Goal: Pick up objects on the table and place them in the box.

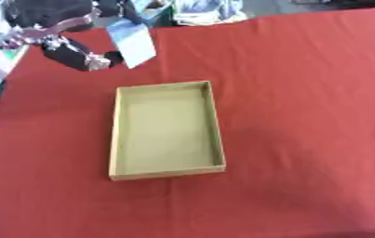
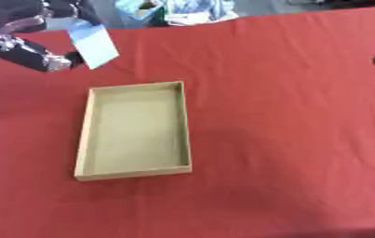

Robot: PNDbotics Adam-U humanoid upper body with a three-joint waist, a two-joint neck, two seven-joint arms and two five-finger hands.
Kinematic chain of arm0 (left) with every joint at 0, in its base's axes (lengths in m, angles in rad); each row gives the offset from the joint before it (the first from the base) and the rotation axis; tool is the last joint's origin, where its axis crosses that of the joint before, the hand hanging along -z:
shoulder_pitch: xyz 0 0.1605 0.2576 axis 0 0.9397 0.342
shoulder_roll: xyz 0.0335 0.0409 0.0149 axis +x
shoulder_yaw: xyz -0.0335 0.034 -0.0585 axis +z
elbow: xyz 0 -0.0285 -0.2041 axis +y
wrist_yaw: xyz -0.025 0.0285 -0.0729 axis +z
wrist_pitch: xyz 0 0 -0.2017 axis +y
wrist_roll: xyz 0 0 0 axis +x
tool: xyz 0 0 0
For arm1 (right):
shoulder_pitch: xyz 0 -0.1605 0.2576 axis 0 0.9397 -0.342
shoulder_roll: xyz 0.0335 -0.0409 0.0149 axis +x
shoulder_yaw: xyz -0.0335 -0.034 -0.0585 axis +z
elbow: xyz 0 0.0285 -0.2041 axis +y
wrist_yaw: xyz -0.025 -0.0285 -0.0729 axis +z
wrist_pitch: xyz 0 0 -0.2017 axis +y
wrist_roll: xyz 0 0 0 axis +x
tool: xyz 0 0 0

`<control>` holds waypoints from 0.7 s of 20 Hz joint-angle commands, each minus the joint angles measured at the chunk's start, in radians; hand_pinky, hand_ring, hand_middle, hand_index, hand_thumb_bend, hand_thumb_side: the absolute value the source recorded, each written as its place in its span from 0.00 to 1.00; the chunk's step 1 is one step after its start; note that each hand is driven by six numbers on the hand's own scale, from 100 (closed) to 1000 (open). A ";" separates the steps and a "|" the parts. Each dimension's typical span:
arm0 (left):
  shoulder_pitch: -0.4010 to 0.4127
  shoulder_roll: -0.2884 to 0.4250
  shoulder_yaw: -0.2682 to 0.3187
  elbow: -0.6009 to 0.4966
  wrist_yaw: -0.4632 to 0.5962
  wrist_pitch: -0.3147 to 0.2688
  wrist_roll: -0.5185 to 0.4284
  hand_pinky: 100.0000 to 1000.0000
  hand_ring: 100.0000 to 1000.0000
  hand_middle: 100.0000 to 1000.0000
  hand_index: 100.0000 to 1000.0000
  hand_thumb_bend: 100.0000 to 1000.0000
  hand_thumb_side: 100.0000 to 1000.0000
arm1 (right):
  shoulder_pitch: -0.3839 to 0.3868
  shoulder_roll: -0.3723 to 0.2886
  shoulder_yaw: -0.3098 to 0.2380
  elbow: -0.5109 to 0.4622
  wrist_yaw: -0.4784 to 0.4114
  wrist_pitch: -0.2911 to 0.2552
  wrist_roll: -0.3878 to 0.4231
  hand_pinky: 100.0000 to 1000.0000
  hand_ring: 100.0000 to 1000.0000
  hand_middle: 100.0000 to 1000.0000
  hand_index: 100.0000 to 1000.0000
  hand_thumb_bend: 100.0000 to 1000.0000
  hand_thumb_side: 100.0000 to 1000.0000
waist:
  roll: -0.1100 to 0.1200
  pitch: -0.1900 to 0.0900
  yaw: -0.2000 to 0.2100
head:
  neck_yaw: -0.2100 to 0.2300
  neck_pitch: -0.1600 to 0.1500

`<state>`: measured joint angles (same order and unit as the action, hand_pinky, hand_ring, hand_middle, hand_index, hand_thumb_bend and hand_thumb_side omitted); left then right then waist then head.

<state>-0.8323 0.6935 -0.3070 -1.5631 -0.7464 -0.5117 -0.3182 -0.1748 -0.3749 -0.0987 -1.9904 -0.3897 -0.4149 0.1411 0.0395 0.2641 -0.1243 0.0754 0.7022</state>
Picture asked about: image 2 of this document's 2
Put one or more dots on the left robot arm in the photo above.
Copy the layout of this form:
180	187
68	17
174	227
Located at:
11	12

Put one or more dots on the pale blue white carton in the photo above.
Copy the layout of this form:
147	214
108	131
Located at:
93	46

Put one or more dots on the tan cardboard box green inside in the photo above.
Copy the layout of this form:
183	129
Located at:
136	130

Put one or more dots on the pale blue plastic bag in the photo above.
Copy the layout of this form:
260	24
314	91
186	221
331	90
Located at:
190	12

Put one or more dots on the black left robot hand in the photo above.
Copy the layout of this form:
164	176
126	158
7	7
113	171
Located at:
21	55

